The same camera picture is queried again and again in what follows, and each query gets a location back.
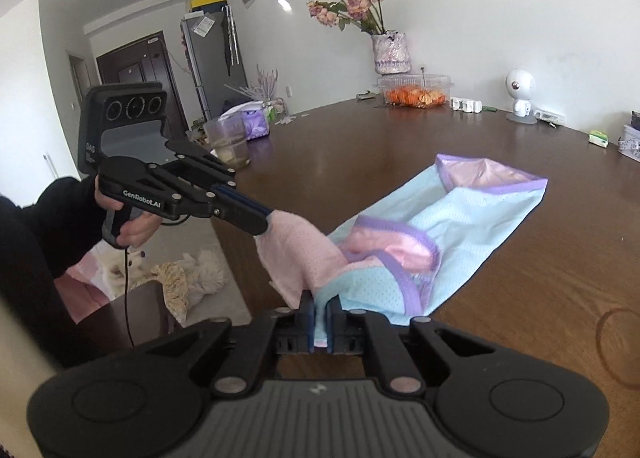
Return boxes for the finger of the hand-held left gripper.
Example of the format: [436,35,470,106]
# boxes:
[164,139,274,215]
[148,163,273,237]

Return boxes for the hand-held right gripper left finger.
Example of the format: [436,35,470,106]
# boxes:
[142,290,321,395]

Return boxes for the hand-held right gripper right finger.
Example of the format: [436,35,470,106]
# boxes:
[324,298,502,395]

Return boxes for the pink and blue mesh garment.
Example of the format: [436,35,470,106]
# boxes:
[255,154,550,335]

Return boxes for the person's left forearm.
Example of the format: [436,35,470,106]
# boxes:
[0,176,109,370]

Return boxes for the person's left hand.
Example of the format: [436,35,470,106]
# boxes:
[94,187,164,249]

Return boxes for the clear plastic cup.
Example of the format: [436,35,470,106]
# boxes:
[202,117,250,170]

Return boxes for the dark brown door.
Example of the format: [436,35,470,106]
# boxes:
[95,31,190,139]

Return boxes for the purple tissue pack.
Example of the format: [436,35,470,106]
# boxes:
[220,100,274,141]

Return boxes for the white fluffy dog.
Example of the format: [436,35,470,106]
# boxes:
[95,244,227,324]

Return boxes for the grey refrigerator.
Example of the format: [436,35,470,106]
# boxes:
[179,2,251,121]

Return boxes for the white dried branches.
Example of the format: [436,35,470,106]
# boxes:
[222,64,286,119]

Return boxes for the metal poles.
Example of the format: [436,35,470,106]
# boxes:
[222,4,242,64]

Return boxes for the dark wooden chair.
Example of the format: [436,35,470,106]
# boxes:
[74,283,179,355]

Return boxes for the pink blanket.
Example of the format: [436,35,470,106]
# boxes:
[52,243,117,325]

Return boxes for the pile of tangerines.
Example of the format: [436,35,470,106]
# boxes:
[385,86,448,108]

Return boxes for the purple and white vase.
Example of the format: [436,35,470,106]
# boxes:
[371,30,412,75]

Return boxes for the clear plastic food container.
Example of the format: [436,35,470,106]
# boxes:
[376,74,456,110]

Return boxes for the small clear box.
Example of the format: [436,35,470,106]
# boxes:
[532,109,566,127]

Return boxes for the printed tin box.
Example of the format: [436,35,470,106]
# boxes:
[618,124,640,161]

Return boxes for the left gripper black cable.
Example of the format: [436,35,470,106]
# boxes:
[121,247,137,348]

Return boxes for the white robot-shaped camera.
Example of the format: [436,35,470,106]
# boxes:
[504,68,539,125]

